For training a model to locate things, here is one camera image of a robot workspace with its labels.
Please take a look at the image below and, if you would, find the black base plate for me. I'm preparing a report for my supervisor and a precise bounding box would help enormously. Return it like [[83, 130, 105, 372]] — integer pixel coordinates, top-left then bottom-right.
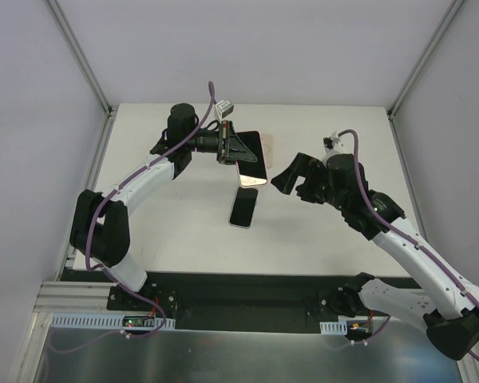
[[107, 270, 408, 332]]

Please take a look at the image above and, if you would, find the right white cable duct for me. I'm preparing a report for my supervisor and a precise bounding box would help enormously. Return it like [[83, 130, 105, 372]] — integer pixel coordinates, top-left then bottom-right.
[[319, 320, 348, 336]]

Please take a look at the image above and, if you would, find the left white cable duct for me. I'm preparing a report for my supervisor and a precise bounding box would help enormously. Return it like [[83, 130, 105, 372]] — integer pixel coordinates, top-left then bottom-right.
[[51, 313, 176, 331]]

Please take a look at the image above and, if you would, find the right aluminium frame post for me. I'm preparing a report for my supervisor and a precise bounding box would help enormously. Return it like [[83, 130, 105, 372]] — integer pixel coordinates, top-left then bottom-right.
[[387, 0, 468, 121]]

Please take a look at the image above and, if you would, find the aluminium frame post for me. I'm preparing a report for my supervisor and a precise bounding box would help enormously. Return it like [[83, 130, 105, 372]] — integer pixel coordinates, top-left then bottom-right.
[[387, 0, 468, 121], [44, 0, 115, 116]]

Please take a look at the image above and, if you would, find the black phone clear case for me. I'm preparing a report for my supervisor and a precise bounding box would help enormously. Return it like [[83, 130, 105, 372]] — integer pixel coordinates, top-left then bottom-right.
[[228, 188, 259, 228]]

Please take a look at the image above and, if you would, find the left aluminium frame post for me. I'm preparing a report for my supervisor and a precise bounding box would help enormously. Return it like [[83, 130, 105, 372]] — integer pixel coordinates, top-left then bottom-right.
[[44, 0, 115, 116]]

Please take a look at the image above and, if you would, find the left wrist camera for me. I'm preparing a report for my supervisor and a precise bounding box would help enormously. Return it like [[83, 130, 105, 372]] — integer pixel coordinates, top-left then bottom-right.
[[214, 99, 234, 120]]

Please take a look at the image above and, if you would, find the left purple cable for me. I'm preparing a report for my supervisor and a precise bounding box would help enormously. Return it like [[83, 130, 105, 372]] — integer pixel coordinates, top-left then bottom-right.
[[85, 81, 220, 340]]

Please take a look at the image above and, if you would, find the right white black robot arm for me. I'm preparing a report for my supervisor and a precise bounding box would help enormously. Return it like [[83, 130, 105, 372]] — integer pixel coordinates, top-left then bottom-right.
[[271, 153, 479, 361]]

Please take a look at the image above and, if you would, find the beige phone case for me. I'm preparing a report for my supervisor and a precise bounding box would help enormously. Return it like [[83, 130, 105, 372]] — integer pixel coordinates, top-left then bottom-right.
[[261, 133, 274, 169]]

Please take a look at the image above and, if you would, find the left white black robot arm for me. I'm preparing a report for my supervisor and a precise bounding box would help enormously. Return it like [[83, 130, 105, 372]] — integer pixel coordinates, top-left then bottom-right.
[[69, 101, 264, 310]]

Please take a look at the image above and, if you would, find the purple cable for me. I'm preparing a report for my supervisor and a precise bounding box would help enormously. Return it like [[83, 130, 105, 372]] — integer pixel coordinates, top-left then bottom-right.
[[85, 81, 220, 340], [327, 128, 479, 372]]

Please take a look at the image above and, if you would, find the white cable duct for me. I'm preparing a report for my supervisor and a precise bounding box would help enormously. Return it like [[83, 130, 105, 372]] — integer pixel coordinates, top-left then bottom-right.
[[319, 320, 348, 336], [51, 313, 176, 331]]

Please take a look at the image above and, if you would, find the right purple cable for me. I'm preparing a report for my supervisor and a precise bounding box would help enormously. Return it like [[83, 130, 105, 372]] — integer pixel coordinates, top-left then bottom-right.
[[327, 128, 479, 372]]

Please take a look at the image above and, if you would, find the pink phone case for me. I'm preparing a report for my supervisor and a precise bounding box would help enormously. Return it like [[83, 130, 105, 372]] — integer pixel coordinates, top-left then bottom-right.
[[236, 131, 268, 188]]

